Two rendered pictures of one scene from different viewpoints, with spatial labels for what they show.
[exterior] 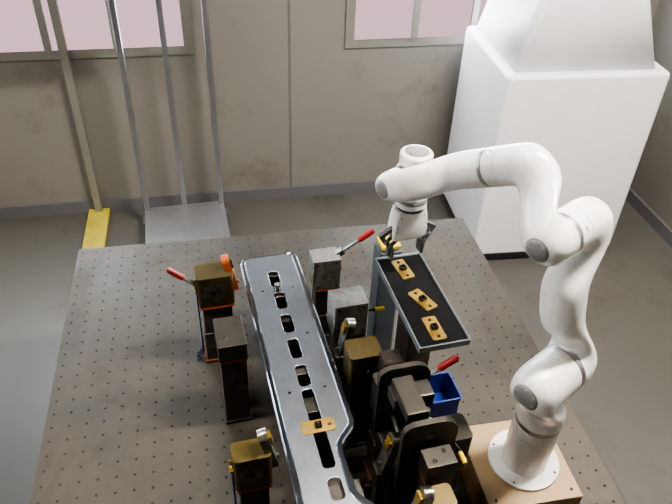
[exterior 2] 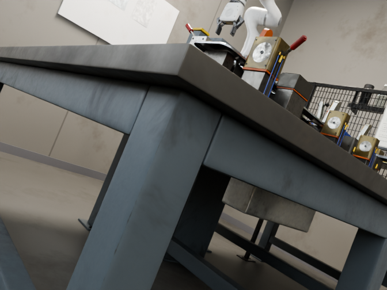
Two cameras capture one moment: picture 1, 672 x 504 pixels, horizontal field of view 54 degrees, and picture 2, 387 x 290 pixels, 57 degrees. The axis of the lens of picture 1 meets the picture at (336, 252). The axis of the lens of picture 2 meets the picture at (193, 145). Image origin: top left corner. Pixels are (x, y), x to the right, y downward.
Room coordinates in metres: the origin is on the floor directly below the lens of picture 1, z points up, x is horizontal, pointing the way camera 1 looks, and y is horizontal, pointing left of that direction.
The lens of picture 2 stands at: (2.20, 1.39, 0.58)
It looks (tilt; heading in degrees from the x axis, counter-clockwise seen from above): 2 degrees up; 243
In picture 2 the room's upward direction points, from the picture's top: 22 degrees clockwise
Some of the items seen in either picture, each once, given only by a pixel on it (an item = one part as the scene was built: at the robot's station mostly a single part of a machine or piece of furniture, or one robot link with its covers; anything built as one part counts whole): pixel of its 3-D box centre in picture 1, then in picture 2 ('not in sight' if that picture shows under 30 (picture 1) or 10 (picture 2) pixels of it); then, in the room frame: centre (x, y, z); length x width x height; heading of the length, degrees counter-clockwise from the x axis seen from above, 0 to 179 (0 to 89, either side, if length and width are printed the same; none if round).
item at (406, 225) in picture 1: (408, 219); (232, 12); (1.46, -0.19, 1.33); 0.10 x 0.07 x 0.11; 113
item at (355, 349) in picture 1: (364, 394); not in sight; (1.23, -0.10, 0.89); 0.12 x 0.08 x 0.38; 106
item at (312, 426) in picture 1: (318, 424); not in sight; (1.03, 0.03, 1.01); 0.08 x 0.04 x 0.01; 106
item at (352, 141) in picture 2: not in sight; (342, 165); (0.72, 0.13, 0.84); 0.10 x 0.05 x 0.29; 106
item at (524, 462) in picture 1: (530, 440); not in sight; (1.09, -0.53, 0.90); 0.19 x 0.19 x 0.18
